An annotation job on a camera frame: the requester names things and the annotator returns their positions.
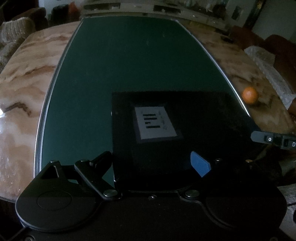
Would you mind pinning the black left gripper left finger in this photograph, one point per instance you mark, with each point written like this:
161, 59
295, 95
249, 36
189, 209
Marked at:
92, 172

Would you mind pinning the orange fruit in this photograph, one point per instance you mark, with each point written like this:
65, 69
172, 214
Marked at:
250, 95

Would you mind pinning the beige knitted blanket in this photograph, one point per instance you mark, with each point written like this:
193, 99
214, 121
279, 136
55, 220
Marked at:
13, 34

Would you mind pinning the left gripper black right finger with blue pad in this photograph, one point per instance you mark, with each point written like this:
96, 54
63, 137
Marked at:
201, 178

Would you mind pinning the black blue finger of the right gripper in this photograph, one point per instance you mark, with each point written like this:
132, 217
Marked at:
282, 141

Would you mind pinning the dark green desk mat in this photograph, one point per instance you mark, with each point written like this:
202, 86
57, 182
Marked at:
116, 54

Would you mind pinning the black box lid with label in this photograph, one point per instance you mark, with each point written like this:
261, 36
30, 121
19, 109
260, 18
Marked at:
154, 134

